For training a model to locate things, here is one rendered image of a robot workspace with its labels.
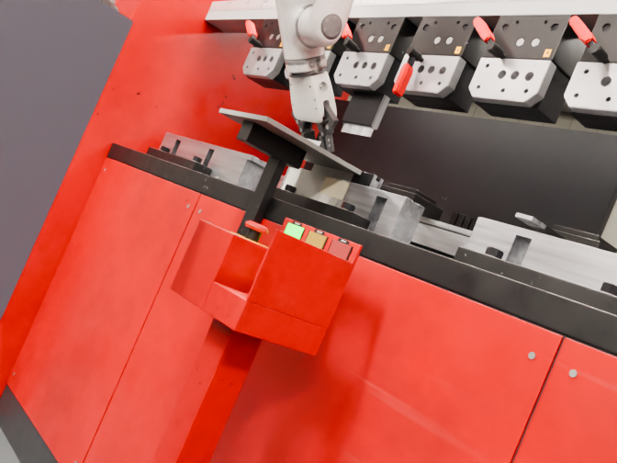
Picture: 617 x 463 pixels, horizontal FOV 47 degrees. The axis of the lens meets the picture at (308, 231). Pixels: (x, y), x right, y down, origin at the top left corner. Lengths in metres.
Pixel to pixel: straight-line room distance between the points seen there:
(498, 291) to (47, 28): 0.70
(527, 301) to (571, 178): 0.87
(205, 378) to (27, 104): 0.46
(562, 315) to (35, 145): 0.73
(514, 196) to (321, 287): 0.94
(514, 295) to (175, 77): 1.51
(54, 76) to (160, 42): 1.24
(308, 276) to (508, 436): 0.34
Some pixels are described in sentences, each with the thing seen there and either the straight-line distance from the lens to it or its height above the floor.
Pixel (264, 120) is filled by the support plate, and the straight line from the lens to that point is 1.32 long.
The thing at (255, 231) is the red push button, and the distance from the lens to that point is 1.11.
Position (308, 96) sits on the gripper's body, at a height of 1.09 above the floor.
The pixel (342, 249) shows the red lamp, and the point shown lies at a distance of 1.08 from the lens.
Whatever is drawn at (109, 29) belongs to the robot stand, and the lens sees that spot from 1.05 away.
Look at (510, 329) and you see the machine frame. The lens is 0.99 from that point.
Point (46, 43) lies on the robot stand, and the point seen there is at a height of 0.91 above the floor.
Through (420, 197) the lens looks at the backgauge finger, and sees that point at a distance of 1.64.
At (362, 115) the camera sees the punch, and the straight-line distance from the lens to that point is 1.56.
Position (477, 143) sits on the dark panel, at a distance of 2.02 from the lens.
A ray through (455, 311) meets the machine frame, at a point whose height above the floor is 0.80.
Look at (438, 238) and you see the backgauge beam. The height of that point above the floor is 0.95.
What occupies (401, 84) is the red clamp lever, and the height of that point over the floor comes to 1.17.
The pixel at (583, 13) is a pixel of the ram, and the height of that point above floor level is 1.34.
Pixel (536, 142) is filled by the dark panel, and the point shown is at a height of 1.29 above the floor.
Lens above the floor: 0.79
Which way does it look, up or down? 2 degrees up
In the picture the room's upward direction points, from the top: 23 degrees clockwise
